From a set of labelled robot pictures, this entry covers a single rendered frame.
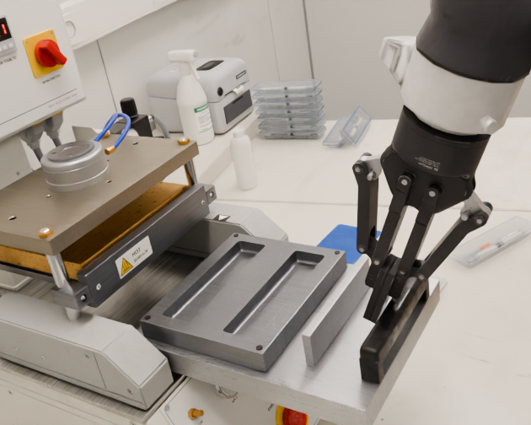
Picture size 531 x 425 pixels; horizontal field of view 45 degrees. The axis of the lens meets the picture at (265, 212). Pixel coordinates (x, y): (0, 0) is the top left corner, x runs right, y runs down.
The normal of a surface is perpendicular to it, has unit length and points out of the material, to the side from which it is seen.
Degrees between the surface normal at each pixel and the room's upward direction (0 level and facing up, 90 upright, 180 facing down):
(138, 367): 41
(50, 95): 90
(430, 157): 91
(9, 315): 0
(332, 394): 0
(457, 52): 75
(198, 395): 65
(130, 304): 0
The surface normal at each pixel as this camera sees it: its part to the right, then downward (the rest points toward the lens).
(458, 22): -0.80, 0.49
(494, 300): -0.15, -0.88
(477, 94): -0.04, 0.62
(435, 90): -0.64, 0.37
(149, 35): 0.92, 0.04
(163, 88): -0.46, 0.42
